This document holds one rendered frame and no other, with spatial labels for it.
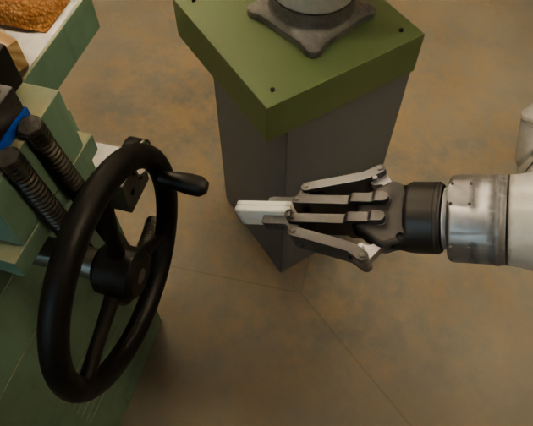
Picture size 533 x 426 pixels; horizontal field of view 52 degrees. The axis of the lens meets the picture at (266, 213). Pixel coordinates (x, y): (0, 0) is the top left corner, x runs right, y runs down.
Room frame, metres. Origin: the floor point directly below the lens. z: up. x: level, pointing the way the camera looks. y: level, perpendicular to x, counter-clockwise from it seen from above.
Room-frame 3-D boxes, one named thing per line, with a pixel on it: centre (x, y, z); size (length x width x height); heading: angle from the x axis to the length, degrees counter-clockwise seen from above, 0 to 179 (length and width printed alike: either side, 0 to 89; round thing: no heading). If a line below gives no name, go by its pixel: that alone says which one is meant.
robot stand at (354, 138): (0.88, -0.09, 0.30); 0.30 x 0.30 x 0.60; 32
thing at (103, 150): (0.58, 0.28, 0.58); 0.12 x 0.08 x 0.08; 74
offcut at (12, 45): (0.50, 0.31, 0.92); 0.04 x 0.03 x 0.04; 143
